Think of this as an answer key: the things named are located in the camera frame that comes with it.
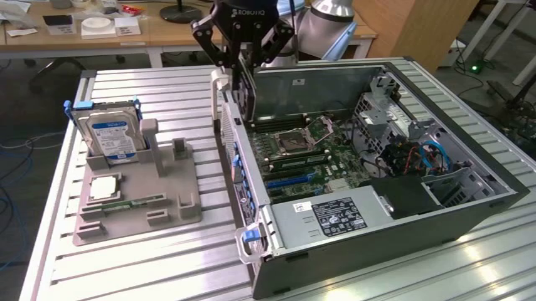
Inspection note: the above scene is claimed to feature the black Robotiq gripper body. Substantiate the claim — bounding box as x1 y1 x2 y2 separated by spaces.
211 0 279 43

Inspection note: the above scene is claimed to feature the graphics card with metal bracket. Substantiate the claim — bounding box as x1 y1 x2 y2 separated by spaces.
231 46 259 124

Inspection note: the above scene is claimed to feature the wooden desk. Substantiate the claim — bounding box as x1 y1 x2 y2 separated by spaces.
0 0 378 60

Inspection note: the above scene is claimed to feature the black round lamp base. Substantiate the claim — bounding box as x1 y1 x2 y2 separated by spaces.
158 0 205 23

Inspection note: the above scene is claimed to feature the white labelled box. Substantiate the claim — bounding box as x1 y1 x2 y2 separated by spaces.
114 17 142 37

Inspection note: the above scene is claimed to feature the white round container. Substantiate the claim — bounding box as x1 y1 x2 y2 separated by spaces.
80 18 116 40

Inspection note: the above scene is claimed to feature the open socket cover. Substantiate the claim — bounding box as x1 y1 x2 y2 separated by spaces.
304 115 336 139

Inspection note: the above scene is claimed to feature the wooden cabinet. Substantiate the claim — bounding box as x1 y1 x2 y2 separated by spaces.
353 0 481 71

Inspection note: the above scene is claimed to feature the CPU socket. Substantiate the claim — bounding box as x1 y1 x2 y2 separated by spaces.
271 130 316 156

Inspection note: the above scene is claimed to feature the white box with black top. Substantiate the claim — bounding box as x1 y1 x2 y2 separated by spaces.
42 14 79 36

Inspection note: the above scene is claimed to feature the silver metal drive cage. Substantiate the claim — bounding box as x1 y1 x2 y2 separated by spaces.
353 73 420 151

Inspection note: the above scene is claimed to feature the black chair base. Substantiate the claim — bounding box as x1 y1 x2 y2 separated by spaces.
24 56 87 93

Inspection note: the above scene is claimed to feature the green RAM stick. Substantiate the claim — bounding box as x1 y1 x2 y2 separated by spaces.
267 153 330 172
83 196 165 211

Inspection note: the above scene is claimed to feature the green motherboard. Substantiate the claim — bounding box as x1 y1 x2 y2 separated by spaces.
245 105 373 203

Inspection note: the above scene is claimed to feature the blue expansion slot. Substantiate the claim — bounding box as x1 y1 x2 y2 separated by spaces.
266 174 313 189

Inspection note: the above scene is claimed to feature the silver CPU chip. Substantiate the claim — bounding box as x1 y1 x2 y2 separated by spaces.
87 177 122 201

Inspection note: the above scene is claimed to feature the grey power supply unit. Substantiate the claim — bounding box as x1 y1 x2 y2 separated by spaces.
270 184 397 248

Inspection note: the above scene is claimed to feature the grey plastic parts rack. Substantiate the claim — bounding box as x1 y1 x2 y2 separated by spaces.
72 118 203 247

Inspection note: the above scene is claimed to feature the metal disk bay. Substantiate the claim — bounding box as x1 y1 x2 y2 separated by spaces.
421 167 497 209

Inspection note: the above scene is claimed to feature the open black PC case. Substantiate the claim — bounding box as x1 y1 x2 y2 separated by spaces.
210 61 532 300

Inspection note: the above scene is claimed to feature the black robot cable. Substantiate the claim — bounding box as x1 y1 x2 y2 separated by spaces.
289 0 301 60

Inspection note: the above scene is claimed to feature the hard disk with blue frame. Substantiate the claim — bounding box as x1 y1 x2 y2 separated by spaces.
62 95 146 166

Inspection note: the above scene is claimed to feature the white table frame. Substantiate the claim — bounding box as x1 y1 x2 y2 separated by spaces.
459 0 536 85

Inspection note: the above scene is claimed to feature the blue data wire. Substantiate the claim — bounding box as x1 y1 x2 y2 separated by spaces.
419 140 452 173

